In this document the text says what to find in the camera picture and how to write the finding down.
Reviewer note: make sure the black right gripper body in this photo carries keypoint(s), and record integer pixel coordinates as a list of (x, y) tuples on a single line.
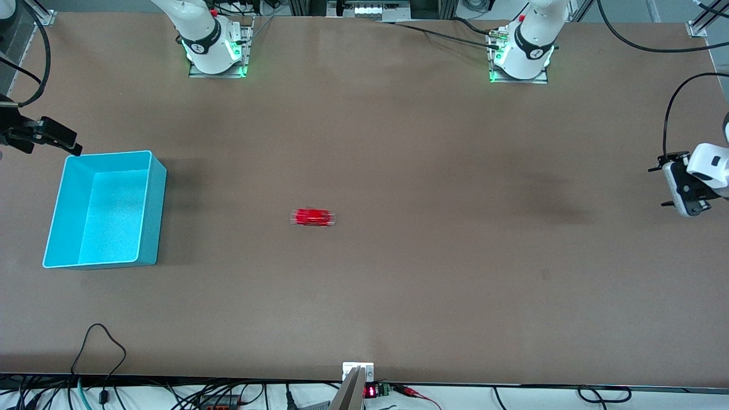
[(12, 134)]

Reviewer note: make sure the red beetle toy car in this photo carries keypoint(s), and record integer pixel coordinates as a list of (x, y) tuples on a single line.
[(312, 217)]

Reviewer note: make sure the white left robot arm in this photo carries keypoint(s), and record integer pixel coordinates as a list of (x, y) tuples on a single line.
[(529, 40)]

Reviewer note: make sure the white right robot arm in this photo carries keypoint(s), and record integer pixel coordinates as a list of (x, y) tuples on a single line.
[(205, 40)]

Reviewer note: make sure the turquoise blue plastic box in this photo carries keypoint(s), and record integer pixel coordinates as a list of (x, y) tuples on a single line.
[(108, 216)]

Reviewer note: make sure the black hub with red ports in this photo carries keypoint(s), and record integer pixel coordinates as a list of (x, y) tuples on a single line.
[(222, 404)]

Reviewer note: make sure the green terminal block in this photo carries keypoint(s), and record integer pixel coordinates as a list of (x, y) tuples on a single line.
[(384, 389)]

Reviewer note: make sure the red digit display module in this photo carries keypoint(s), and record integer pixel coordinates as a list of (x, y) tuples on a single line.
[(370, 392)]

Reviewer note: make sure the aluminium frame profile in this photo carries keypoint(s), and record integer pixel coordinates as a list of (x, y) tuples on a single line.
[(45, 14), (696, 27)]

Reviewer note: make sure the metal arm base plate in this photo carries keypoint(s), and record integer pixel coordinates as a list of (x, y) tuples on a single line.
[(521, 81), (249, 57)]

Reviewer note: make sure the lit device in metal frame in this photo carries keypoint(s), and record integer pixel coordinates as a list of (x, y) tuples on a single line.
[(370, 9)]

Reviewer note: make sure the small white mounting bracket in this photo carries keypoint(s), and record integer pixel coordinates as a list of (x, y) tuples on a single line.
[(348, 369)]

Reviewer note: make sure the grey metal camera bar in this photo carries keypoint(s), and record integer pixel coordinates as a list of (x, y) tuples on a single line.
[(348, 396)]

